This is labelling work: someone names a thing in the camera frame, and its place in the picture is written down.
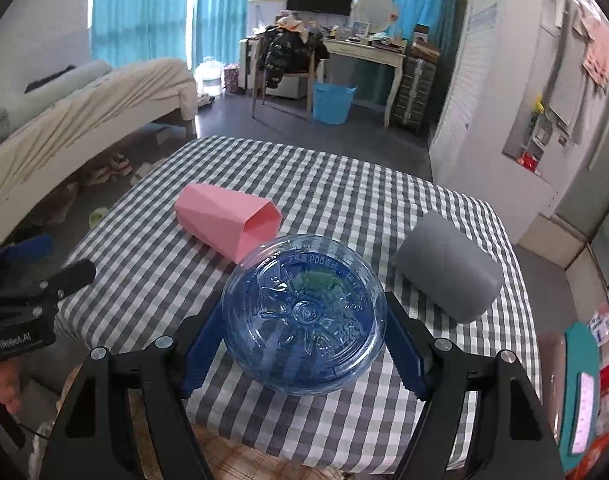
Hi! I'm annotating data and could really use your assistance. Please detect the blue plastic water bottle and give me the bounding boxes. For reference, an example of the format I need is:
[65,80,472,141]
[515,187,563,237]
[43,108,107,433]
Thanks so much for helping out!
[220,234,387,396]

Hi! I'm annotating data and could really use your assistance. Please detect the grey plastic cup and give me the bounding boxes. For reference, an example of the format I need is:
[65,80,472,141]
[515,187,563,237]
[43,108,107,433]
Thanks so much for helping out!
[394,210,504,324]

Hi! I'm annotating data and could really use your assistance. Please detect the pink faceted cup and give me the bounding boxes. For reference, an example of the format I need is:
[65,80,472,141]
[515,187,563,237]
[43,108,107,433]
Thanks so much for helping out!
[174,183,283,263]

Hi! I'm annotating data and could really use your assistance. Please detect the person's left hand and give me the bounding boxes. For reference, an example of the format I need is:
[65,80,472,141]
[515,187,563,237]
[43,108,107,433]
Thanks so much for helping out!
[0,359,21,415]

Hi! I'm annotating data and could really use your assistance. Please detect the lit smartphone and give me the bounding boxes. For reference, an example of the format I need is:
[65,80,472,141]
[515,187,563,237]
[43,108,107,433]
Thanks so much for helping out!
[570,372,595,455]

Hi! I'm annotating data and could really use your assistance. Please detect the teal round stool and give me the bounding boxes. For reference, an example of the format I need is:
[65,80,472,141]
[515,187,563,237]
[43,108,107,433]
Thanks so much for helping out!
[537,322,600,472]

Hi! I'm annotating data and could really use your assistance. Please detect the white refill pouch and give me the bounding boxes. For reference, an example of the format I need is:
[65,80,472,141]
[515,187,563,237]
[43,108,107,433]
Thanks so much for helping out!
[587,304,609,348]

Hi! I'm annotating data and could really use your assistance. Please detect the checkered grey tablecloth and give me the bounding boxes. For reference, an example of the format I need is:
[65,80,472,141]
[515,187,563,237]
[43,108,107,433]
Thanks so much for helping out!
[55,136,542,474]

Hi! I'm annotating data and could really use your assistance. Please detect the sneakers under bed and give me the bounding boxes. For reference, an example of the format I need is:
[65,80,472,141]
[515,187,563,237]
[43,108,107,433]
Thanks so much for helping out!
[81,153,133,188]

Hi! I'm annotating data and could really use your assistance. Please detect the red box on shelf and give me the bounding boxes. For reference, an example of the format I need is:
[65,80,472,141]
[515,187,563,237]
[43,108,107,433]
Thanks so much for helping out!
[516,150,539,172]

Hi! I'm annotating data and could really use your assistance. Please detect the bed with beige blanket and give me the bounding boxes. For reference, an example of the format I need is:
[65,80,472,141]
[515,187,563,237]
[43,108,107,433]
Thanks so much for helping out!
[0,58,198,244]

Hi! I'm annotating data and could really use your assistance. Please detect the grey hanging towel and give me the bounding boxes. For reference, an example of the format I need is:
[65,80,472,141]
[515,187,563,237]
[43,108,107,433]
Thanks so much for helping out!
[544,0,592,145]

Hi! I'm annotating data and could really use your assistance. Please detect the large clear water jug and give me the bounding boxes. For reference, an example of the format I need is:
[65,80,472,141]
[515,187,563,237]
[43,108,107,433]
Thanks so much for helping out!
[194,56,224,96]

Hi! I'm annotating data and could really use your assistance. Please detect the blue plastic basket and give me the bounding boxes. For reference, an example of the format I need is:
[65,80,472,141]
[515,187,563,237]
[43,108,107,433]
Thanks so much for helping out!
[313,81,356,126]

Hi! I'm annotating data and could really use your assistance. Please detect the pink hanging towel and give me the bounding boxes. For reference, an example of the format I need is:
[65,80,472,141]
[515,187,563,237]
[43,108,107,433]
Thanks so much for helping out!
[582,8,609,89]

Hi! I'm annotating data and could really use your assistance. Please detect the cream desk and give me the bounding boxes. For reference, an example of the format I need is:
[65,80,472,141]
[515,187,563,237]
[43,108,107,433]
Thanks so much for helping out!
[324,38,407,128]

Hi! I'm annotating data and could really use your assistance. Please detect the left teal window curtain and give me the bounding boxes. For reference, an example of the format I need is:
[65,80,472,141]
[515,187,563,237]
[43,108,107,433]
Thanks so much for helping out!
[90,0,188,67]

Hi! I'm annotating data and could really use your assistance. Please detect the teal window curtain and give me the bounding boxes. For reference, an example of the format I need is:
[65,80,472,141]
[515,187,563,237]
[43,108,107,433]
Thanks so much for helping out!
[193,0,249,67]
[90,0,188,67]

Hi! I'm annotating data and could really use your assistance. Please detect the chair with piled clothes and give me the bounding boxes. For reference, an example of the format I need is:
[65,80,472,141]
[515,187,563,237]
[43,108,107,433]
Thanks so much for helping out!
[251,11,330,120]

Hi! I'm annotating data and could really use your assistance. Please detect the white round fan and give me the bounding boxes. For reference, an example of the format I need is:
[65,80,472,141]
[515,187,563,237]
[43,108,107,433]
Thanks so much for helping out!
[353,0,399,34]

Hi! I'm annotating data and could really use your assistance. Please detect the right teal window curtain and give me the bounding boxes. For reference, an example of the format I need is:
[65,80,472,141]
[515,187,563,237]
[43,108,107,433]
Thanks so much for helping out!
[193,0,249,67]

